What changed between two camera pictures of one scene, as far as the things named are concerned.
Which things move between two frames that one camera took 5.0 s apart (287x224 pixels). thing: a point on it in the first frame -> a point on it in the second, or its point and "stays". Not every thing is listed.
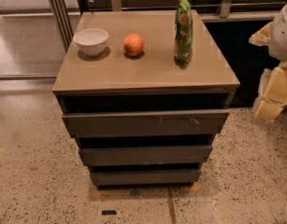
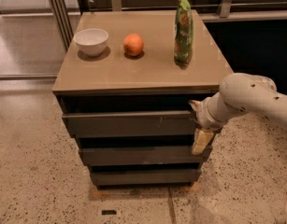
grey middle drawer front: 146,155 stays
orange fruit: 133,45 stays
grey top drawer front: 152,123 stays
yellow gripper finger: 261,37 -> 196,106
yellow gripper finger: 275,91 -> 201,140
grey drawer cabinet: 138,119 stays
